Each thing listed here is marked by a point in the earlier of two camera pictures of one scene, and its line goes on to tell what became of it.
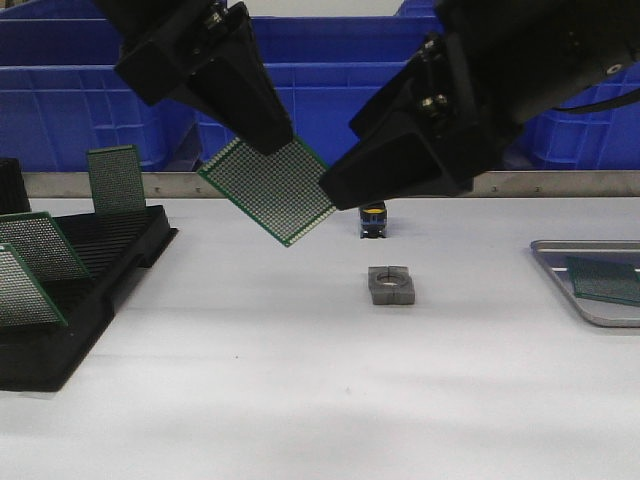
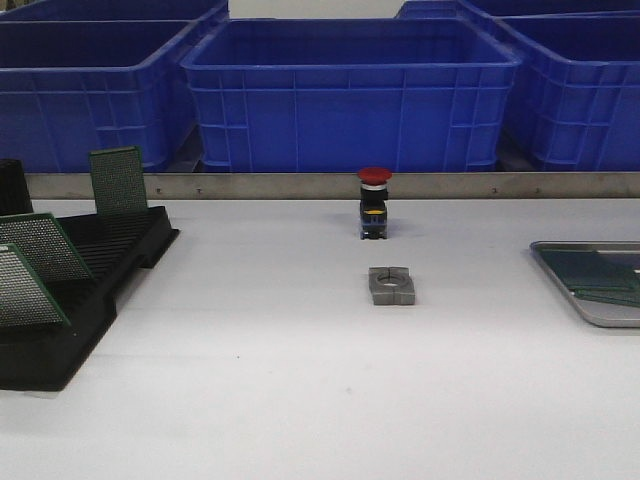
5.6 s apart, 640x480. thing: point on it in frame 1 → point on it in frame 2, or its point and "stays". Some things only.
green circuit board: x=281 y=190 → x=594 y=270
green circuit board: x=23 y=303 stays
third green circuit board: x=43 y=244 stays
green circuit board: x=116 y=179 stays
